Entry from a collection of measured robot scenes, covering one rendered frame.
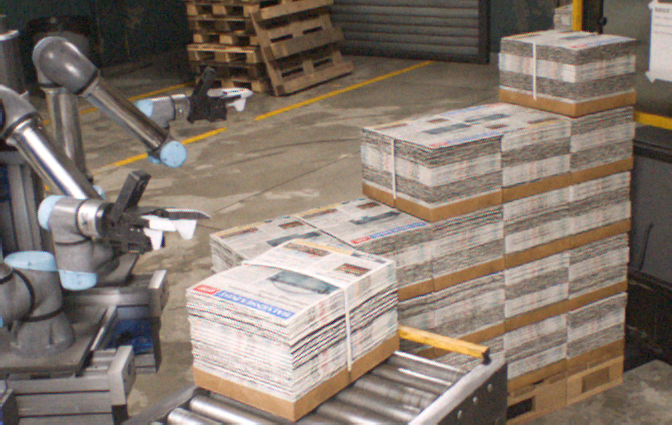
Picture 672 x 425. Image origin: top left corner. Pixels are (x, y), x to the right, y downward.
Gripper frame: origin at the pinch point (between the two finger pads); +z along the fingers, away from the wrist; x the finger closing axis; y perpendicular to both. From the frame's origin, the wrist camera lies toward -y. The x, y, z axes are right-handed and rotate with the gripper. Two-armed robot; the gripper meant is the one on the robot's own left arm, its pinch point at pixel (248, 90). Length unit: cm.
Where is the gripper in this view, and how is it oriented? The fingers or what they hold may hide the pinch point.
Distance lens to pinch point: 302.3
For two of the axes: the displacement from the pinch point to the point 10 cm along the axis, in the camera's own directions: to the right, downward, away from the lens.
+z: 9.0, -1.8, 3.9
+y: -0.1, 9.1, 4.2
